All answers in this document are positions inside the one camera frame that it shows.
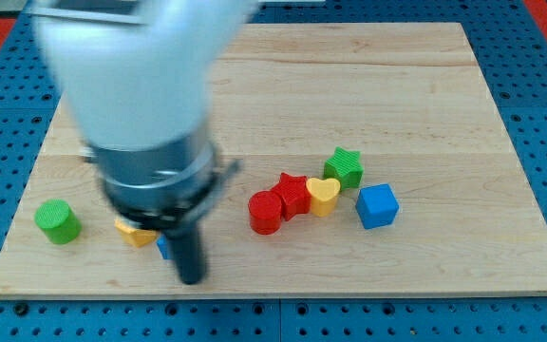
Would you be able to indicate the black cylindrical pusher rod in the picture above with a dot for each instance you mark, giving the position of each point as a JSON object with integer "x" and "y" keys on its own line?
{"x": 186, "y": 251}

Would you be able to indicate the grey black tool mount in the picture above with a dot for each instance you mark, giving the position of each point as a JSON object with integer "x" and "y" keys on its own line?
{"x": 168, "y": 185}

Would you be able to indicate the blue triangle block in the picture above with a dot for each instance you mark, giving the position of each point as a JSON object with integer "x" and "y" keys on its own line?
{"x": 163, "y": 247}

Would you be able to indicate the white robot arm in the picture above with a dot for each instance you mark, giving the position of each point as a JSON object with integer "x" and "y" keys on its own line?
{"x": 135, "y": 75}

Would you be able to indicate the yellow pentagon block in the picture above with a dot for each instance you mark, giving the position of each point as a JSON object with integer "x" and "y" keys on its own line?
{"x": 134, "y": 236}

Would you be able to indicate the red cylinder block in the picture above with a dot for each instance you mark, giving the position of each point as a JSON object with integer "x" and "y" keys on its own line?
{"x": 265, "y": 211}

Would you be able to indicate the green cylinder block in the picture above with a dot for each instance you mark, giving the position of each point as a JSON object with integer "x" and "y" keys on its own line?
{"x": 57, "y": 221}

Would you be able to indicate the red star block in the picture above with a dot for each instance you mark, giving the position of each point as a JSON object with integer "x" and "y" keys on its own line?
{"x": 294, "y": 195}

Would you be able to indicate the yellow heart block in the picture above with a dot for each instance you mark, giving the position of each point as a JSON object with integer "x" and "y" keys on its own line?
{"x": 324, "y": 195}

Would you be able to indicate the green star block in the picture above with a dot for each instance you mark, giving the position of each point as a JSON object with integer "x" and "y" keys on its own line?
{"x": 344, "y": 165}

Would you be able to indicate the blue cube block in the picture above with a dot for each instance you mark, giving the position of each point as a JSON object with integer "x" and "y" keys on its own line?
{"x": 377, "y": 206}

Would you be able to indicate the wooden board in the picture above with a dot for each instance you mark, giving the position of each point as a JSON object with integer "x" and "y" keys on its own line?
{"x": 410, "y": 97}

